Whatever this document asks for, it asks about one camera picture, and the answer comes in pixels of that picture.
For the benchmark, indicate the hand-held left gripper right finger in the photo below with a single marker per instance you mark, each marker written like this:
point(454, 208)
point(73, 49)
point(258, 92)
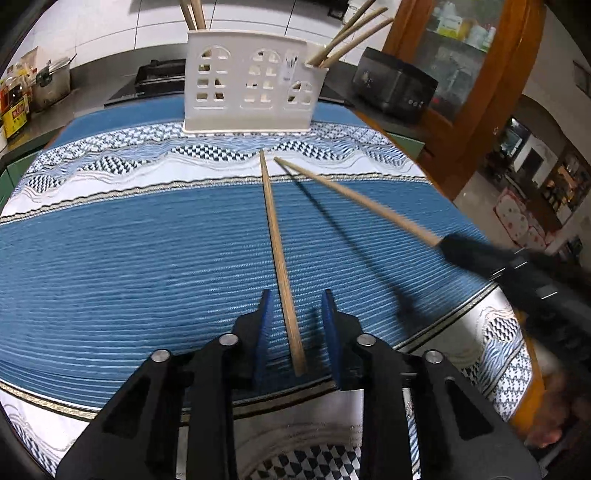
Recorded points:
point(331, 337)

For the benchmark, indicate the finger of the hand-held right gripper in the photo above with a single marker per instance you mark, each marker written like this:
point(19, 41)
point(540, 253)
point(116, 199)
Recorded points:
point(475, 256)

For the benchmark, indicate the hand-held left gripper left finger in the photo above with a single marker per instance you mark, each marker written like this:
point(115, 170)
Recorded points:
point(261, 337)

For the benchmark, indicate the white utensil holder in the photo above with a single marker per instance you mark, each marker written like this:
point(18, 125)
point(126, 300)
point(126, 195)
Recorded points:
point(240, 115)

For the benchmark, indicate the person's right hand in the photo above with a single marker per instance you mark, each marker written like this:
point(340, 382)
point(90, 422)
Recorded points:
point(556, 406)

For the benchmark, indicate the dotted floor mat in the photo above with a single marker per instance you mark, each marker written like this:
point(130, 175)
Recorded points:
point(521, 219)

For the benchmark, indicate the blue patterned table mat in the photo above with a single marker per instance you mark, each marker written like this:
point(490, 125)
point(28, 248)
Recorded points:
point(138, 254)

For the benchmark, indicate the black countertop appliance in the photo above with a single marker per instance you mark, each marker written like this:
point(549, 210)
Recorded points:
point(392, 87)

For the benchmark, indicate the wooden glass-door cabinet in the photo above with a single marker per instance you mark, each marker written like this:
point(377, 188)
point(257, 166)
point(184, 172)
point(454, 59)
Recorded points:
point(512, 55)

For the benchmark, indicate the white plastic bottle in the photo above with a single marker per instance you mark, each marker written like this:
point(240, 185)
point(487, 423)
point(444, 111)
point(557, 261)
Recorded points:
point(480, 37)

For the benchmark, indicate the yellow and white box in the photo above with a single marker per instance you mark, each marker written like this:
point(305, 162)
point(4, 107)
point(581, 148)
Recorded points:
point(449, 25)

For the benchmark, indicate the black gas stove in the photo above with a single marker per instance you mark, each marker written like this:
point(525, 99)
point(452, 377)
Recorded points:
point(152, 76)

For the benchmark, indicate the steel pressure cooker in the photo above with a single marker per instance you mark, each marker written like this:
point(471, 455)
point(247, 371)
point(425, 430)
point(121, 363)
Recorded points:
point(51, 90)

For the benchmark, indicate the snack bag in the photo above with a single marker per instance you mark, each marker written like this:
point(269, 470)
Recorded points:
point(28, 57)

